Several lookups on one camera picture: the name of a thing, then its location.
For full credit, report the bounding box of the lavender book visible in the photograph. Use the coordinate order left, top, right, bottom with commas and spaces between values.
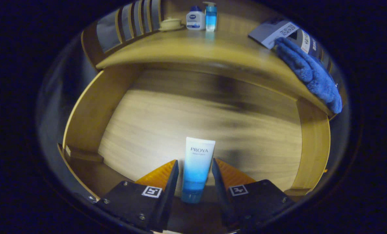
248, 19, 300, 50

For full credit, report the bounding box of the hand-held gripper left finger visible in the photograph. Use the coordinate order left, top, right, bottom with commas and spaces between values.
96, 159, 180, 233

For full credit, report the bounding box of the black backdrop cloth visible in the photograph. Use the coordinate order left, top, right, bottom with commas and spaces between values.
96, 0, 161, 54

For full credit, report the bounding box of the white and blue tube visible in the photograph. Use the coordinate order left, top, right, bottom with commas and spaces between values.
181, 137, 216, 204

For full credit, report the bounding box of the blue pump bottle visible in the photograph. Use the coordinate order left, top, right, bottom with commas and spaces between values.
203, 2, 218, 32

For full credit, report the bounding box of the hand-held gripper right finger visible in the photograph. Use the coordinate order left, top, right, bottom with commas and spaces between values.
211, 158, 296, 228

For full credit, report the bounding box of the dark blue book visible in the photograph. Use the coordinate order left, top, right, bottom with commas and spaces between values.
309, 36, 331, 73

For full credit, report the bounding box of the beige lidded ceramic cup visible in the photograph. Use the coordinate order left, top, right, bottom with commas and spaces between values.
158, 17, 184, 32

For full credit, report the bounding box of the white bottle with blue cap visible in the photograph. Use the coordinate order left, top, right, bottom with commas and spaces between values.
186, 6, 206, 31

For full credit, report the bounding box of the blue folded towel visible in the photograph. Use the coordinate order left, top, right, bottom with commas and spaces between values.
274, 37, 343, 114

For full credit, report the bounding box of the wooden drawer with black knob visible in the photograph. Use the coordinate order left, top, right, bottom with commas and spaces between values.
58, 63, 331, 208

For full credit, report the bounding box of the white spine book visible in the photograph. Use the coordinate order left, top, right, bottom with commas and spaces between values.
293, 29, 312, 54

